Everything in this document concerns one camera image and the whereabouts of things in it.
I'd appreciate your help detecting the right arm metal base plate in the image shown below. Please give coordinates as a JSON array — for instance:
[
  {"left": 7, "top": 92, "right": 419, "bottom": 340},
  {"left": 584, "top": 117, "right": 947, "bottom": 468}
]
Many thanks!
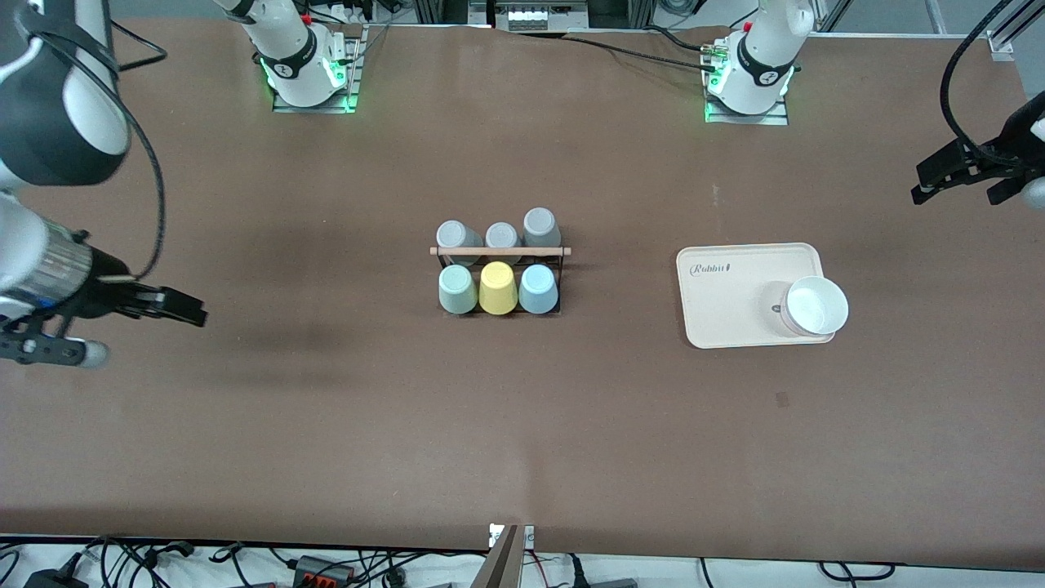
[{"left": 272, "top": 24, "right": 366, "bottom": 114}]

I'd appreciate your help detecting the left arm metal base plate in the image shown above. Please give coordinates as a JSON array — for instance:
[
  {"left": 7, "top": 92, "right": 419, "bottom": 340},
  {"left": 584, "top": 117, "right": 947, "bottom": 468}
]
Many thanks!
[{"left": 704, "top": 41, "right": 790, "bottom": 126}]

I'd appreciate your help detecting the black cable loop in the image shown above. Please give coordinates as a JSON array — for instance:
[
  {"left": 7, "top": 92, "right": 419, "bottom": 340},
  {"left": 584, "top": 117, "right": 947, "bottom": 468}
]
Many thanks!
[{"left": 819, "top": 561, "right": 896, "bottom": 581}]

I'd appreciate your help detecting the black table cable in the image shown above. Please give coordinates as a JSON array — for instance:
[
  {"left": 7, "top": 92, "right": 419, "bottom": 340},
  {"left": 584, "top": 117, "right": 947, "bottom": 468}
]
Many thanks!
[{"left": 562, "top": 26, "right": 723, "bottom": 73}]

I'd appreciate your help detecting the pale green cup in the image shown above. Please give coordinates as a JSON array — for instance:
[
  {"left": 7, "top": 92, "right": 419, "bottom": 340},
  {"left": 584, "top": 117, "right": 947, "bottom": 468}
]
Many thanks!
[{"left": 438, "top": 265, "right": 479, "bottom": 315}]

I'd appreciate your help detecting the white post bracket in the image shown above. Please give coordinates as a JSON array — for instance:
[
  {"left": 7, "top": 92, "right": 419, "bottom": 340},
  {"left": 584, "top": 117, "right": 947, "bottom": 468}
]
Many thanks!
[{"left": 489, "top": 523, "right": 536, "bottom": 550}]

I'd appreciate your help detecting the grey metal post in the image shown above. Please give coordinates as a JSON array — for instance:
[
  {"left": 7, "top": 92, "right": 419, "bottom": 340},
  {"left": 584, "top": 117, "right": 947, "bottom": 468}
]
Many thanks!
[{"left": 469, "top": 525, "right": 523, "bottom": 588}]

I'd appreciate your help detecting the black orange terminal block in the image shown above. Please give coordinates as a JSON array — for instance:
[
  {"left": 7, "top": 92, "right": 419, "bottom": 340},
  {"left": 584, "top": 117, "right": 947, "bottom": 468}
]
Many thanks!
[{"left": 292, "top": 555, "right": 357, "bottom": 588}]

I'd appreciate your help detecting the light blue cup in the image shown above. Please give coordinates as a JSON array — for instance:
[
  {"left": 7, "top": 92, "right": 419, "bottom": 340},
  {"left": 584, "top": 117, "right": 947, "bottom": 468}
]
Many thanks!
[{"left": 519, "top": 264, "right": 559, "bottom": 315}]

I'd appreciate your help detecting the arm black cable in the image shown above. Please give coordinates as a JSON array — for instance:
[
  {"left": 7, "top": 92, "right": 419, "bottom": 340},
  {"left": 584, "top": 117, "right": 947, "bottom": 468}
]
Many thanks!
[
  {"left": 940, "top": 0, "right": 1015, "bottom": 149},
  {"left": 109, "top": 20, "right": 169, "bottom": 280}
]

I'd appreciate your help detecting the cream plastic tray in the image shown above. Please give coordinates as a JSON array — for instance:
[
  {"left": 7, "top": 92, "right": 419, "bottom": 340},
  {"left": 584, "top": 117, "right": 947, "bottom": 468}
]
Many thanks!
[{"left": 676, "top": 243, "right": 838, "bottom": 350}]

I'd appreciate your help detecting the black wire cup rack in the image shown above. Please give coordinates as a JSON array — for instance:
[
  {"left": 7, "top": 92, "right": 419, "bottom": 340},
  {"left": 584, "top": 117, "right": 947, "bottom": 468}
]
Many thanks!
[{"left": 430, "top": 245, "right": 572, "bottom": 316}]

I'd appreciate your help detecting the white bowl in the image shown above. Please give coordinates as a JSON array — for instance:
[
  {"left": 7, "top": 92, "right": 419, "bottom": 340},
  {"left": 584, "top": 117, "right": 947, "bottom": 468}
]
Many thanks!
[{"left": 780, "top": 276, "right": 850, "bottom": 337}]

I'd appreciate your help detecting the grey cup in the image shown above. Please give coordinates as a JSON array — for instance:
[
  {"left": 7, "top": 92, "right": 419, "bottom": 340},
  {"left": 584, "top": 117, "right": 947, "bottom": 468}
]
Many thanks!
[
  {"left": 436, "top": 220, "right": 484, "bottom": 266},
  {"left": 522, "top": 207, "right": 563, "bottom": 250},
  {"left": 486, "top": 222, "right": 522, "bottom": 264}
]

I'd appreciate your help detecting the yellow cup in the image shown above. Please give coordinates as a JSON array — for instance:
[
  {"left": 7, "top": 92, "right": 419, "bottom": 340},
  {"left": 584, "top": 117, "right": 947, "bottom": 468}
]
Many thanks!
[{"left": 478, "top": 261, "right": 518, "bottom": 316}]

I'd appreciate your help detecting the black power adapter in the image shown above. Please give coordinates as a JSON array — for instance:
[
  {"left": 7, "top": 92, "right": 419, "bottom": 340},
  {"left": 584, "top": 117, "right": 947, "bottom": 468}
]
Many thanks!
[{"left": 24, "top": 569, "right": 89, "bottom": 588}]

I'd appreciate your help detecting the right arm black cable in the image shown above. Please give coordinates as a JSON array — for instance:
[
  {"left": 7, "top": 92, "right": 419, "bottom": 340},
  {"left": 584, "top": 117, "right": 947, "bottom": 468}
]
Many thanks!
[{"left": 109, "top": 20, "right": 169, "bottom": 280}]

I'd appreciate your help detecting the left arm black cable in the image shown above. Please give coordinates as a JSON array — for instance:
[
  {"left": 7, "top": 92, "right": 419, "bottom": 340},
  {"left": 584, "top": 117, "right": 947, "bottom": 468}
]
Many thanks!
[{"left": 940, "top": 0, "right": 1015, "bottom": 149}]

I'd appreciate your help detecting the white power strip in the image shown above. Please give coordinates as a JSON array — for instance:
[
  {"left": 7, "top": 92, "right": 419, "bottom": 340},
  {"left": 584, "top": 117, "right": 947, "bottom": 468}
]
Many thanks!
[{"left": 506, "top": 2, "right": 587, "bottom": 32}]

